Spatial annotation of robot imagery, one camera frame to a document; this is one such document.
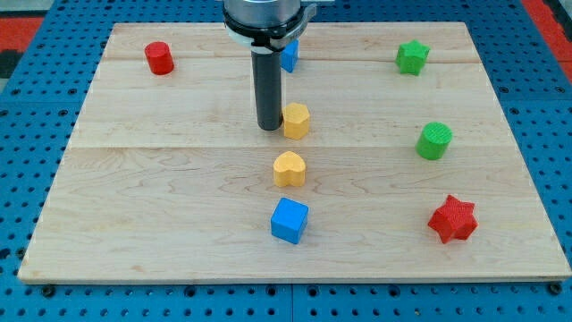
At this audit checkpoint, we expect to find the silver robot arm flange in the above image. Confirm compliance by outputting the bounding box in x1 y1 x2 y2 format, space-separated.
223 0 335 54

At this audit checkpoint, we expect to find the blue cube block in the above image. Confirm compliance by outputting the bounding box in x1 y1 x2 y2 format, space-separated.
270 198 309 244

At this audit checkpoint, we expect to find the light wooden board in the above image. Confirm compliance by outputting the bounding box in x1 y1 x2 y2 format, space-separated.
19 22 571 284

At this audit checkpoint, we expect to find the yellow heart block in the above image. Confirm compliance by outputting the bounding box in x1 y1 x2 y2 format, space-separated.
273 151 307 187

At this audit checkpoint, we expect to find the red cylinder block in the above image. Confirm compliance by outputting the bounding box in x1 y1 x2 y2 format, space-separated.
144 41 174 75

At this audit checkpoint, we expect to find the blue block behind rod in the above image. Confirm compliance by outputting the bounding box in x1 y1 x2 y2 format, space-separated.
281 40 299 73

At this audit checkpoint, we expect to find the red star block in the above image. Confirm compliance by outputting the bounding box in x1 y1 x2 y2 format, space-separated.
427 195 478 244

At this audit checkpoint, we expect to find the green cylinder block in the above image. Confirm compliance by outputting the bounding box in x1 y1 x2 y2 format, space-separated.
415 122 453 160

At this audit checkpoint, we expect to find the yellow hexagon block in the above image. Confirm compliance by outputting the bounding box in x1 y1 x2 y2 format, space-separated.
282 103 310 140

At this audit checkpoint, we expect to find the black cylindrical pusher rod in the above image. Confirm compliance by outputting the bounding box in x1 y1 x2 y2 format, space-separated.
251 49 282 131

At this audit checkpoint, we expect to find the green star block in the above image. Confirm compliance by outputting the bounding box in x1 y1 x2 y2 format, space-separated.
395 39 431 76

